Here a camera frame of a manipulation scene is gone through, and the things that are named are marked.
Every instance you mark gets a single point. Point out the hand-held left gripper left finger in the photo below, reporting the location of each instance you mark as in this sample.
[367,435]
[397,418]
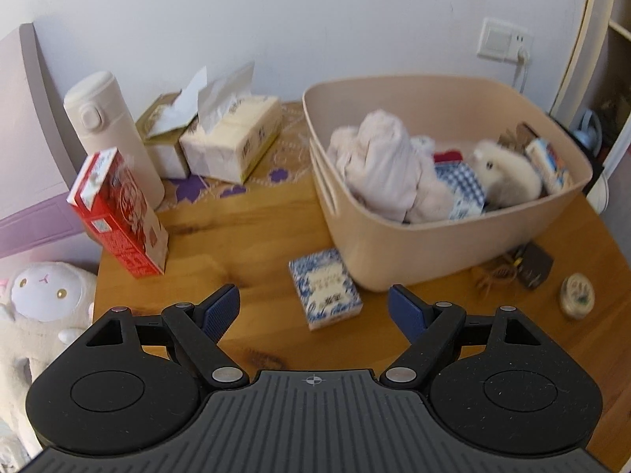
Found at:
[222,313]

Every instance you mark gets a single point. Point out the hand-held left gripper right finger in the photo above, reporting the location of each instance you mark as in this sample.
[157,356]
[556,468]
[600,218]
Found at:
[409,313]

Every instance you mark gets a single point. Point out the beige plastic storage basket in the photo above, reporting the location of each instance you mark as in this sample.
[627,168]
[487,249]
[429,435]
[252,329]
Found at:
[419,251]

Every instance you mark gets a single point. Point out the blue and white patterned packet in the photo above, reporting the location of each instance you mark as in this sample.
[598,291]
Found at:
[325,286]

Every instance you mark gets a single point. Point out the blue floral checked cloth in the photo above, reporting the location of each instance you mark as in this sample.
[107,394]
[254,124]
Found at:
[458,182]

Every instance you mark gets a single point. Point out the light pink cloth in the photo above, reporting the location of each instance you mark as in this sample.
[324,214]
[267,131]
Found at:
[379,167]

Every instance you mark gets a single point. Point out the white plush toy red legs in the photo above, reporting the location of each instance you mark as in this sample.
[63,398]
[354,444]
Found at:
[446,156]

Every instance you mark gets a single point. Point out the small white plush hamster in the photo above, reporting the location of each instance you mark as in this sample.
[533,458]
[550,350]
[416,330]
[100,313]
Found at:
[507,177]

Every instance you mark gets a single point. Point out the small colourful printed box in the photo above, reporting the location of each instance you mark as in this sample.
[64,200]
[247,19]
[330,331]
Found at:
[549,162]

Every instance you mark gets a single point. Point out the wooden desktop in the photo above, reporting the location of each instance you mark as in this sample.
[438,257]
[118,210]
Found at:
[236,246]

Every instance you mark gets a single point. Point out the red and white carton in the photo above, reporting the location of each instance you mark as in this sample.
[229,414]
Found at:
[123,221]

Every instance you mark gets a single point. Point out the small round tin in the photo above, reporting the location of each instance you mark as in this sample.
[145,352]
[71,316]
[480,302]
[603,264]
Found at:
[577,295]

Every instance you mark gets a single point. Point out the green and white tissue box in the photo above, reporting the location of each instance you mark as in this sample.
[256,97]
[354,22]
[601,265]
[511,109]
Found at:
[165,152]

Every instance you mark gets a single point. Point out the soft tissue pack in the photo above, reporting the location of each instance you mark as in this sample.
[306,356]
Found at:
[231,143]

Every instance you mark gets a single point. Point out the cream sheep plush cushion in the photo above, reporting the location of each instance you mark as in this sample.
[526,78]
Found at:
[39,295]

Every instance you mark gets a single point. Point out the white thermos bottle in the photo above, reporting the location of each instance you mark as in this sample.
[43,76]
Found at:
[108,133]

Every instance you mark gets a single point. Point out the white plastic bin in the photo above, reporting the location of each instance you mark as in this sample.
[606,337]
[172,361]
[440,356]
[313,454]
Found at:
[599,194]

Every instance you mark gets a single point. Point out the purple headboard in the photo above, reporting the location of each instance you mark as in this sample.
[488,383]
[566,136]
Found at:
[29,157]

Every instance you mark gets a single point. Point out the small blue fan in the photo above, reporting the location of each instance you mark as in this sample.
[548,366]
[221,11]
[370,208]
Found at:
[589,130]

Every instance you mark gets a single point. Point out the cream wardrobe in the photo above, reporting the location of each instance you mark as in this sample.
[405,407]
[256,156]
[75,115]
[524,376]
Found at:
[591,34]

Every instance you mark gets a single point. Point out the white wall socket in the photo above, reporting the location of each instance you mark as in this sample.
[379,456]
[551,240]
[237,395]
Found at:
[495,39]

